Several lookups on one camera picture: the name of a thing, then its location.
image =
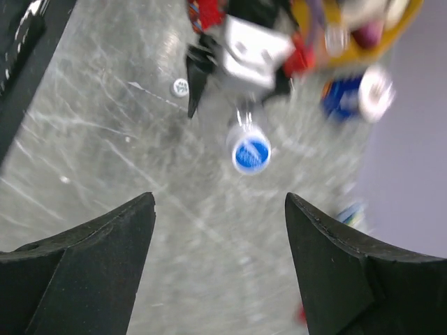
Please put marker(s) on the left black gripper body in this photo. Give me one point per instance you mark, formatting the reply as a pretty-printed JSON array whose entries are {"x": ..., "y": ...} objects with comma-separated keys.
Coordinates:
[{"x": 264, "y": 13}]

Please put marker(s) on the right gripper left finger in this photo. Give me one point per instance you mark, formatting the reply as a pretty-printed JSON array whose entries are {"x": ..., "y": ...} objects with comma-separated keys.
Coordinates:
[{"x": 81, "y": 281}]

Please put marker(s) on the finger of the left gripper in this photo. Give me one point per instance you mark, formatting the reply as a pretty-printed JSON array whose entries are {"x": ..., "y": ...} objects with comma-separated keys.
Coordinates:
[{"x": 199, "y": 66}]

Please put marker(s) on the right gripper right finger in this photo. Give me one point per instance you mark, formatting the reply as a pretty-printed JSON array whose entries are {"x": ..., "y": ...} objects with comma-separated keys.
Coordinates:
[{"x": 352, "y": 283}]

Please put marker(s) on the blue and white bottle cap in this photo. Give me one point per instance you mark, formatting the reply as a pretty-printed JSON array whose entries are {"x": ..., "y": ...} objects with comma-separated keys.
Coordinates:
[{"x": 249, "y": 148}]

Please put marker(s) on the white bottle cap centre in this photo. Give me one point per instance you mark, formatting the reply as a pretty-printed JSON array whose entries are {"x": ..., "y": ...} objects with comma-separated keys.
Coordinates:
[{"x": 179, "y": 88}]

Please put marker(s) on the crushed clear plastic bottle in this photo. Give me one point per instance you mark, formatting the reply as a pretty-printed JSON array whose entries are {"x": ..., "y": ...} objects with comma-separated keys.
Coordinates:
[{"x": 354, "y": 216}]

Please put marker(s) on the yellow plastic basket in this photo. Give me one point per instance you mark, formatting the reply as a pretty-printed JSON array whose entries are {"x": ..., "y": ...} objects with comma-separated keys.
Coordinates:
[{"x": 339, "y": 33}]

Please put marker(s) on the purple onion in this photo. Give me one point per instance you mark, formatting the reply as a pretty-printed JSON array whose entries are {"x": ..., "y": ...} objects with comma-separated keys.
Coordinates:
[{"x": 369, "y": 35}]

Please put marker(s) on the blue wrapped toilet paper roll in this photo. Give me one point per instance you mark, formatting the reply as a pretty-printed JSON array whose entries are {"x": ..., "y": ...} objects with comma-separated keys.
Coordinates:
[{"x": 367, "y": 96}]

